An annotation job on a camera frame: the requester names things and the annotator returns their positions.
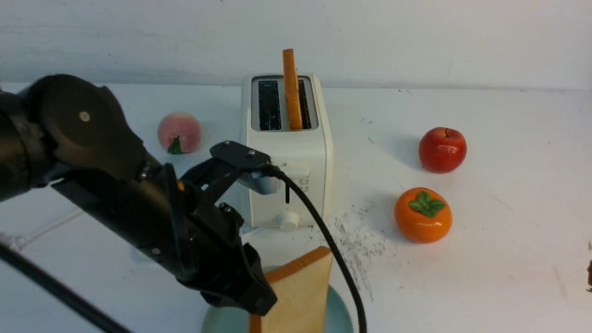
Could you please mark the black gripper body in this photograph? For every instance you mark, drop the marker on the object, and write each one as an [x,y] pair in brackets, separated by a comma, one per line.
[214,234]

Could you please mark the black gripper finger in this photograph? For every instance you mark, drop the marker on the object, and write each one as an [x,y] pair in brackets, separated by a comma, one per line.
[238,282]

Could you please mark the toast slice with brown crust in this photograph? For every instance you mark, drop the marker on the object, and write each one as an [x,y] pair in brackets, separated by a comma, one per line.
[301,287]

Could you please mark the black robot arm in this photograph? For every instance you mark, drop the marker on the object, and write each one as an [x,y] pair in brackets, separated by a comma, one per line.
[72,135]

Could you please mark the white toaster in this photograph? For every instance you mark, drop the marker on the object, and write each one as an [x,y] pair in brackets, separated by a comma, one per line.
[305,156]

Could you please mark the pale green plate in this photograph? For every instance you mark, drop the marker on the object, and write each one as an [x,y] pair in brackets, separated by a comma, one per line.
[338,318]

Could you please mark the pink peach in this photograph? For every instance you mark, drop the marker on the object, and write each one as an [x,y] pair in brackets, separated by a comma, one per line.
[179,133]

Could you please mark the orange persimmon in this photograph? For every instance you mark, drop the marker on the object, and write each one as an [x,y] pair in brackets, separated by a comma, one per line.
[422,215]

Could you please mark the red apple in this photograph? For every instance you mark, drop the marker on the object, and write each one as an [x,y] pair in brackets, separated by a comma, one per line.
[442,150]

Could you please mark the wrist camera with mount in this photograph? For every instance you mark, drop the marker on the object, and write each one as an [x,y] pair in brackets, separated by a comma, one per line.
[232,162]

